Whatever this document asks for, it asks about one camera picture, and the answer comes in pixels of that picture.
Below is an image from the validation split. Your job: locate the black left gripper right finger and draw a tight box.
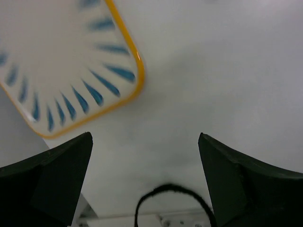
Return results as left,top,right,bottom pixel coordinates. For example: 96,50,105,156
198,133,303,227

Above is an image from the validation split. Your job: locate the black left base cable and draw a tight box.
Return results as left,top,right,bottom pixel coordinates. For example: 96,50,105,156
134,183,217,227

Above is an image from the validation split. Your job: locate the blue patterned serving tray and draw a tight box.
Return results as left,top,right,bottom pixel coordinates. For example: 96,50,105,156
0,0,145,139

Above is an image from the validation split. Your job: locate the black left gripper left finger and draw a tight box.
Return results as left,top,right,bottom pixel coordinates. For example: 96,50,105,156
0,132,93,227

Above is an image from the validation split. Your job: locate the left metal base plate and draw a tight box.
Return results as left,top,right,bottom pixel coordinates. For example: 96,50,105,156
76,209,211,227

